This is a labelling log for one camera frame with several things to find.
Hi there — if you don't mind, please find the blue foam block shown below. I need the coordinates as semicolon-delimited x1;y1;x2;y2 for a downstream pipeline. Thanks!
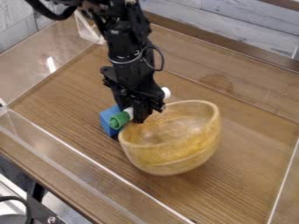
99;105;120;137

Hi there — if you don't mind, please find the brown wooden bowl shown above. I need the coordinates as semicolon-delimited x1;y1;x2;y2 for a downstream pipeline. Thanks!
117;100;221;176

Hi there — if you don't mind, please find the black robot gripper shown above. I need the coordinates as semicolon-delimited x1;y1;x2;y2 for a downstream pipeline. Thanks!
100;52;164;123

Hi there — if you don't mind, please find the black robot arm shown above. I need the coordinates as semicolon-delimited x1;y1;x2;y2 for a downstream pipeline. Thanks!
24;0;165;123

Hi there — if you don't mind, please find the black cable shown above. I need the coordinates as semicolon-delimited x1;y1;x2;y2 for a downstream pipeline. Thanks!
0;194;33;224

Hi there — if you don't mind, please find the green white marker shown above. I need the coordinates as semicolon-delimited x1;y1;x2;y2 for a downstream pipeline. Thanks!
108;87;172;130

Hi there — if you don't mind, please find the black metal stand base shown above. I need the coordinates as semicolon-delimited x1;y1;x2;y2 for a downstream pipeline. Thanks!
0;198;63;224

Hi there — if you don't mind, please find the clear acrylic triangle bracket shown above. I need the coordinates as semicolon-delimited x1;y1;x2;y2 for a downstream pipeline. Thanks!
75;10;105;46

